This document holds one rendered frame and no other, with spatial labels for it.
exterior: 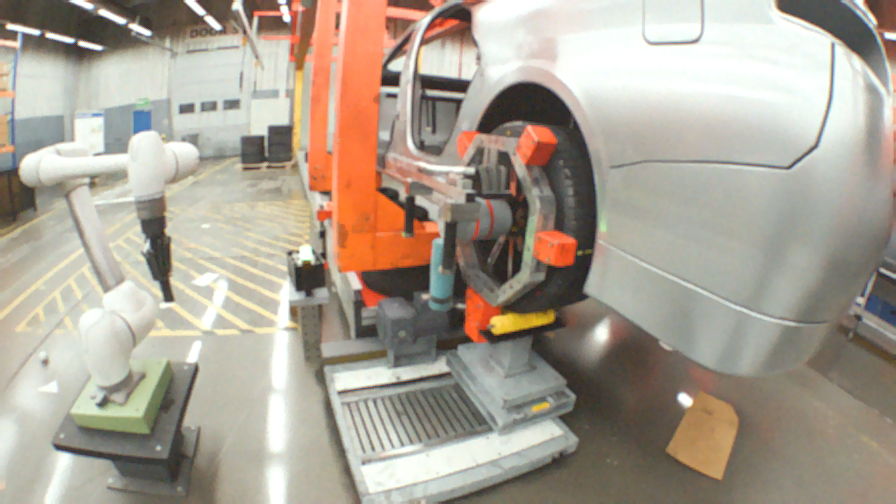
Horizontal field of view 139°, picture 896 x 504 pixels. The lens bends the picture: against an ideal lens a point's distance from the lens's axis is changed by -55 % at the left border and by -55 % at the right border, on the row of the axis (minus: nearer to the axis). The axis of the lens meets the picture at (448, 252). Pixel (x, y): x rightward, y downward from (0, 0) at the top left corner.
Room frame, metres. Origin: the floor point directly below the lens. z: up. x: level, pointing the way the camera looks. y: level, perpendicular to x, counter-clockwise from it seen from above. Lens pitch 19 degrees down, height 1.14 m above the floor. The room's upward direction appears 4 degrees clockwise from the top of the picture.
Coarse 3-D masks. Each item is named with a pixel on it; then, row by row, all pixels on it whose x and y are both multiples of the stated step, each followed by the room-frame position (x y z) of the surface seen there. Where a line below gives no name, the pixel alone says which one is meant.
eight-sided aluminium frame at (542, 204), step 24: (480, 144) 1.28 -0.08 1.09; (504, 144) 1.14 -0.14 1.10; (528, 168) 1.04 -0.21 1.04; (528, 192) 1.01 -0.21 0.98; (552, 216) 0.99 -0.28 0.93; (456, 240) 1.39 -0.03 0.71; (528, 240) 0.99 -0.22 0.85; (528, 264) 0.97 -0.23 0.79; (480, 288) 1.20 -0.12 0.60; (504, 288) 1.07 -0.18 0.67; (528, 288) 1.03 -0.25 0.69
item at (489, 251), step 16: (512, 176) 1.28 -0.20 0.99; (512, 208) 1.33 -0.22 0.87; (528, 208) 1.18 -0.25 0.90; (512, 224) 1.32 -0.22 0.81; (480, 240) 1.42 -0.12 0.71; (496, 240) 1.45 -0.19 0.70; (512, 240) 1.24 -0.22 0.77; (480, 256) 1.38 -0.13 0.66; (496, 256) 1.32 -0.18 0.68; (512, 256) 1.23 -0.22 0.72; (496, 272) 1.31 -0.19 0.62; (512, 272) 1.22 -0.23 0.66
